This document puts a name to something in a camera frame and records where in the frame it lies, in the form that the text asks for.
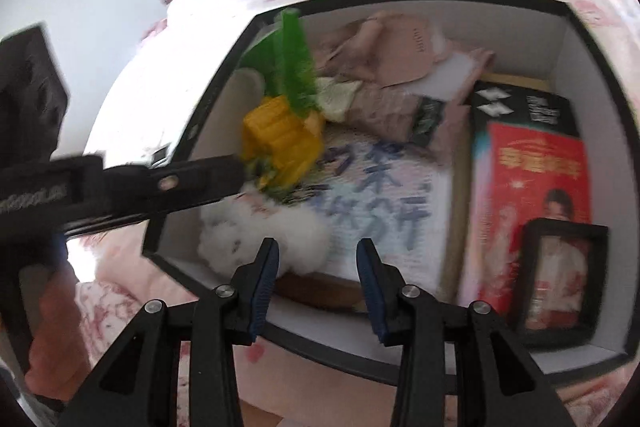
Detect white paper sheet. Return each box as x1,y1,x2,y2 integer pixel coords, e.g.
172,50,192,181
425,52,478,105

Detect yellow corn toy green leaves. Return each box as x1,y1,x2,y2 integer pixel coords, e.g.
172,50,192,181
240,7,327,202

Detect white plush toy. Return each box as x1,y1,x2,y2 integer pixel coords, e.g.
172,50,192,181
196,194,335,278

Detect red printed book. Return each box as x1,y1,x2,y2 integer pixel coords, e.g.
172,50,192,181
457,122,593,333

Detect small dark sachet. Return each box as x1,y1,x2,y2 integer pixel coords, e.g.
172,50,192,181
409,96,447,148

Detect brown paper packet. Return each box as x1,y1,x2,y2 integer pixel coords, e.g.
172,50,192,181
345,82,461,165

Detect person's left hand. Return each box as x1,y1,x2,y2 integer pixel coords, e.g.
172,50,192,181
20,264,90,400

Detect black storage box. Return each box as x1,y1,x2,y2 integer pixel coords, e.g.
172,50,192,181
141,0,638,390

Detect beige paper packet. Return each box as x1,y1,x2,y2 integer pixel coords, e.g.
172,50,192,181
315,11,496,90

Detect white book blue lettering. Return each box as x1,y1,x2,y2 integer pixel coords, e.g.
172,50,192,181
280,132,458,313

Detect black photo frame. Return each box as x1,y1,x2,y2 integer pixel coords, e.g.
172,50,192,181
512,218,610,348

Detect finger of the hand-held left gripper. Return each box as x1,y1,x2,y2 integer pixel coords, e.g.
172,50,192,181
102,153,248,230

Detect pale green folded cloth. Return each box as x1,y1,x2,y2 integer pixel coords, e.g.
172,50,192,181
317,77,363,122

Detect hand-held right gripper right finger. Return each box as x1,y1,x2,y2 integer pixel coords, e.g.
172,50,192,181
356,238,576,427

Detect black booklet white marks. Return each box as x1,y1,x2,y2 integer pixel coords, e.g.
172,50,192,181
470,79,581,138

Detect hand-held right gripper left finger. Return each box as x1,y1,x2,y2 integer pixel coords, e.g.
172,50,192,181
59,237,281,427

